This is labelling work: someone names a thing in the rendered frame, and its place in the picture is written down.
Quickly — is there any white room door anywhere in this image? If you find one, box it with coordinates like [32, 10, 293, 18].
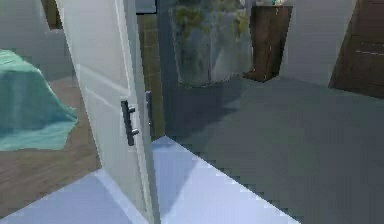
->
[55, 0, 162, 224]

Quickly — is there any bed with teal cover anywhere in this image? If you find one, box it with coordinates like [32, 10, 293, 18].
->
[0, 49, 80, 152]

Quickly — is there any dark brown wooden dresser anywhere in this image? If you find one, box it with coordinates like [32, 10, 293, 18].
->
[328, 0, 384, 99]

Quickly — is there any dark brown wooden cabinet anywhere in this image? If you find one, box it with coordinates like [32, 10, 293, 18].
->
[244, 4, 294, 83]

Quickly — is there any black door handle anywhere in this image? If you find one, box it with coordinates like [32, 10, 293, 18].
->
[145, 90, 155, 138]
[120, 99, 140, 147]

